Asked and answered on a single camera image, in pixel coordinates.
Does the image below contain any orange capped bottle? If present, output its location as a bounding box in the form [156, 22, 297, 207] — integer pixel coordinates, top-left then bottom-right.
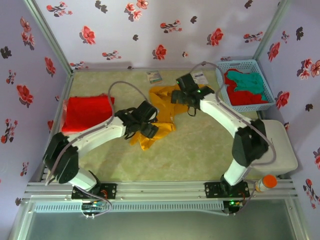
[255, 174, 278, 193]

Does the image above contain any grey slotted cable duct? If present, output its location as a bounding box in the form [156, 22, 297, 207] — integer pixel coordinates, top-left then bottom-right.
[33, 201, 224, 214]

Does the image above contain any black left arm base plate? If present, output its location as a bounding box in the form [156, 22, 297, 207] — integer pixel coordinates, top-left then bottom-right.
[71, 183, 118, 200]

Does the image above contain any small circuit board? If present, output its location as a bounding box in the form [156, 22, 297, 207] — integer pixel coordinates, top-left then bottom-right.
[81, 201, 105, 211]

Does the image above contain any aluminium mounting rail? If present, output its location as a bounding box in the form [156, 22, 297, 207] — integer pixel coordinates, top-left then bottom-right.
[24, 178, 300, 201]

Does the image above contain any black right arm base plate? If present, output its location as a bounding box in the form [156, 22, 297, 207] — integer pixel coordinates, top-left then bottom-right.
[204, 181, 250, 200]

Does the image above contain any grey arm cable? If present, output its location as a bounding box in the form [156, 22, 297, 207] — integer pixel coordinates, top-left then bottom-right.
[191, 61, 277, 216]
[44, 81, 153, 187]

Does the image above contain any yellow printed t-shirt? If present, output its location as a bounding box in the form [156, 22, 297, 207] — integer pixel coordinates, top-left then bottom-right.
[129, 84, 187, 152]

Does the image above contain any grey right arm cable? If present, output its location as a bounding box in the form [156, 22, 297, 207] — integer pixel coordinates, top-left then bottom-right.
[191, 61, 277, 216]

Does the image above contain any white plastic container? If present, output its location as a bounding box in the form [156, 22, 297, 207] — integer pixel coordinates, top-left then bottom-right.
[259, 119, 299, 173]

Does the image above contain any grey left arm cable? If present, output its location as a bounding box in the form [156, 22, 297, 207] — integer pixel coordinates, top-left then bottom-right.
[44, 81, 153, 187]

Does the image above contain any red folded t-shirt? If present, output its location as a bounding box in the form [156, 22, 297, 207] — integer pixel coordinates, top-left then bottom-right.
[61, 93, 116, 135]

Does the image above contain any blue plastic basket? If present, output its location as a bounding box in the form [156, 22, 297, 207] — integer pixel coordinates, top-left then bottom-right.
[215, 59, 277, 113]

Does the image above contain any white paper packet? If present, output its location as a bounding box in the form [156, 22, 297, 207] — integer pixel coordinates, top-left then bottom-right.
[191, 70, 210, 86]

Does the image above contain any teal and orange card packet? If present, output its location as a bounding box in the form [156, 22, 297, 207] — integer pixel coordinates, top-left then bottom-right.
[146, 70, 164, 85]

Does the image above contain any black controller box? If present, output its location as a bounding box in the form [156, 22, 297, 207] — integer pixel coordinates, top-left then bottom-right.
[223, 199, 245, 216]

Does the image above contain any aluminium frame post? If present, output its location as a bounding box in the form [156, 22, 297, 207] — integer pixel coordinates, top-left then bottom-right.
[23, 0, 75, 76]
[252, 0, 293, 61]

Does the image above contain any red crumpled t-shirt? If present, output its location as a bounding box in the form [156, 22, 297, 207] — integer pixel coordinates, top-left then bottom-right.
[223, 71, 270, 107]

